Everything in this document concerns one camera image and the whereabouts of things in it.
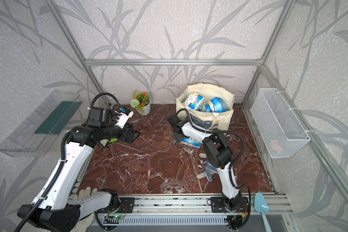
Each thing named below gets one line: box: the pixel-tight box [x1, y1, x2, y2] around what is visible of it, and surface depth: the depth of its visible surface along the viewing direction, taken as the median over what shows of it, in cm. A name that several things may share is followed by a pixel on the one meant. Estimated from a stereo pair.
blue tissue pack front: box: [183, 91, 206, 112], surface depth 90 cm
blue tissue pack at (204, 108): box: [196, 104, 213, 113], surface depth 93 cm
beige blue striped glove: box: [196, 152, 218, 182], surface depth 86 cm
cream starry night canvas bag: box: [175, 83, 235, 131], surface depth 90 cm
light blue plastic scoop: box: [254, 192, 273, 232], surface depth 74 cm
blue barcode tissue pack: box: [207, 96, 229, 113], surface depth 91 cm
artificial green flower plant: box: [130, 89, 151, 115], surface depth 106 cm
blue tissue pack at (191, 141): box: [180, 136, 202, 149], surface depth 93 cm
